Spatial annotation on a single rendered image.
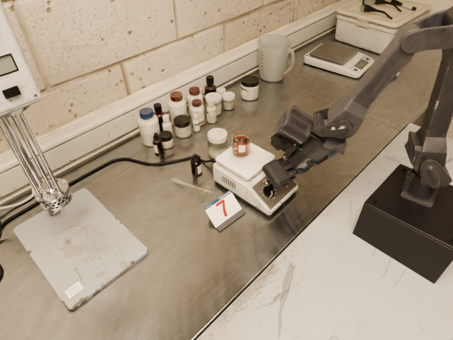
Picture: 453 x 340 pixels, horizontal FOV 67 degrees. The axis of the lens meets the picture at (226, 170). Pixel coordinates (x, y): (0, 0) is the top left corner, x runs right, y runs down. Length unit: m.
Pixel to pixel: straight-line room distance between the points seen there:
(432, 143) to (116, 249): 0.71
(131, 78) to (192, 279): 0.67
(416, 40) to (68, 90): 0.85
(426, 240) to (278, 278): 0.31
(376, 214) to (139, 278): 0.54
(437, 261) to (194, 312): 0.50
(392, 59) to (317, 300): 0.49
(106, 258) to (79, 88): 0.50
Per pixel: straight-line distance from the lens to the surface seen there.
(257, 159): 0.90
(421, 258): 0.85
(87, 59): 1.07
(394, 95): 1.47
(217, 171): 0.92
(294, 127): 0.72
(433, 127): 0.76
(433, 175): 0.79
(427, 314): 0.84
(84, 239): 0.90
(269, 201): 0.87
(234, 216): 0.88
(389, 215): 0.80
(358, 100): 0.70
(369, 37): 1.79
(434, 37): 0.67
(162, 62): 1.22
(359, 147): 1.15
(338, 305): 0.78
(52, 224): 0.96
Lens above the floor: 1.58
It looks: 43 degrees down
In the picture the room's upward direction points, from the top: 1 degrees counter-clockwise
